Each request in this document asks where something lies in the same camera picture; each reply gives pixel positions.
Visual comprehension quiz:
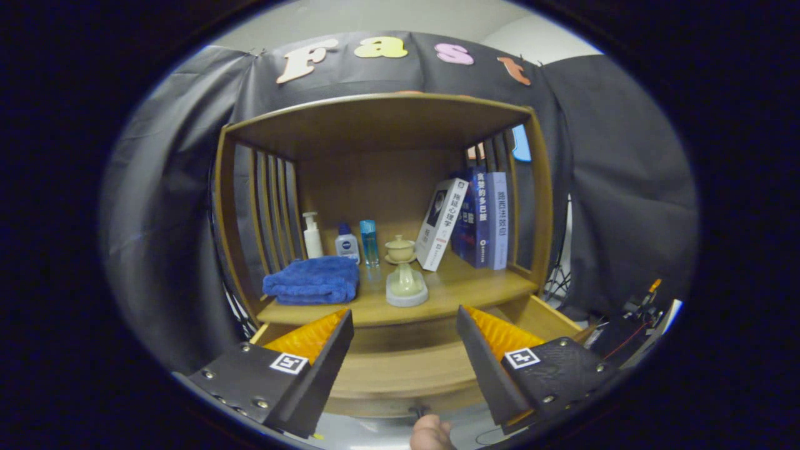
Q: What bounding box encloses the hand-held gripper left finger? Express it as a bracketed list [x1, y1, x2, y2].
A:
[172, 307, 355, 439]

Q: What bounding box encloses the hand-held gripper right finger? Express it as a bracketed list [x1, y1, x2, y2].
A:
[455, 305, 619, 435]

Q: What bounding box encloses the wooden drawer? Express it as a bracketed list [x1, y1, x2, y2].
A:
[250, 294, 594, 418]

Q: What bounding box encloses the pale ceramic vase round base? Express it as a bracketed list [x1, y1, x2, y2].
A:
[386, 261, 429, 308]

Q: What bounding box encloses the wooden countertop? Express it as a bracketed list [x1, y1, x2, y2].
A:
[256, 247, 539, 327]

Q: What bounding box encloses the wooden cabinet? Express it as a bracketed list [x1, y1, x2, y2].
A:
[212, 92, 594, 418]

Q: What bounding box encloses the blue folded towel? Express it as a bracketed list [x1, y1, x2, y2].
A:
[262, 256, 360, 306]

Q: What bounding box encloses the black tripod stand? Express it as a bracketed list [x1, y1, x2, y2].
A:
[544, 200, 573, 301]
[222, 287, 257, 338]

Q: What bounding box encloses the white bottle blue cap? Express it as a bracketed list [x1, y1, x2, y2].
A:
[335, 223, 360, 263]

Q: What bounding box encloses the white pump bottle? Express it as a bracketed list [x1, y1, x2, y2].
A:
[302, 211, 324, 259]

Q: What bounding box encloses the clear blue bottle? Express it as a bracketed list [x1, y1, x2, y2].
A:
[359, 219, 380, 268]

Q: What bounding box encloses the dark blue book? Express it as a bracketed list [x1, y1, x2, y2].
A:
[451, 181, 479, 263]

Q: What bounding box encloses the beige lidded teacup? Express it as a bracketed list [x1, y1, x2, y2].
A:
[384, 235, 417, 264]

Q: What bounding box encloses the black equipment with orange part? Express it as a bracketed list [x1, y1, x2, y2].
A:
[591, 278, 682, 369]

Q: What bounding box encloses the pale lavender book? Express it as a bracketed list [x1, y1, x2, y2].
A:
[487, 172, 509, 271]

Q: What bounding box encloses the black backdrop cloth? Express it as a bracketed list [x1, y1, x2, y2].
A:
[100, 31, 699, 376]

